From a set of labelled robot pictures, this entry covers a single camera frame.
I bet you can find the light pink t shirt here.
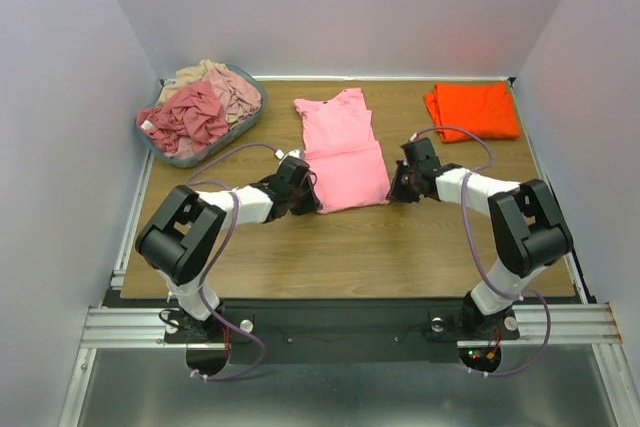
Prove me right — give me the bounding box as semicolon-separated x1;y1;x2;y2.
294;88;390;214

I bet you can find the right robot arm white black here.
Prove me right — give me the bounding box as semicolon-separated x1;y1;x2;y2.
388;136;573;337

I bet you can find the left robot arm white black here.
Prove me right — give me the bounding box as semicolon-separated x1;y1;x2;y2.
134;155;320;341

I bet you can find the folded orange t shirt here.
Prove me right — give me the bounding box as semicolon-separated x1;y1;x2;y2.
424;82;520;143

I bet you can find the pale pink crumpled shirt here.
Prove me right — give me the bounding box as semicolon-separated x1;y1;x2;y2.
203;64;262;127

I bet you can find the grey laundry basket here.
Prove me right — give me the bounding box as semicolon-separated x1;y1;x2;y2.
135;64;267;169

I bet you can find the dark pink crumpled shirt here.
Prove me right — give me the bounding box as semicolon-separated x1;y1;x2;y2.
136;81;230;157

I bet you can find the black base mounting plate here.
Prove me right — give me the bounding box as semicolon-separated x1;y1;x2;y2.
163;298;520;364

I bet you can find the beige crumpled shirt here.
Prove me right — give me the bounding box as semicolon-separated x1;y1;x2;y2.
156;59;227;106

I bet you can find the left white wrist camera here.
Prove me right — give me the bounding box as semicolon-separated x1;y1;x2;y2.
274;149;304;161

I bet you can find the aluminium frame rail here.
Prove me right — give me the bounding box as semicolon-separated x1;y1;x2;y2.
80;308;224;351

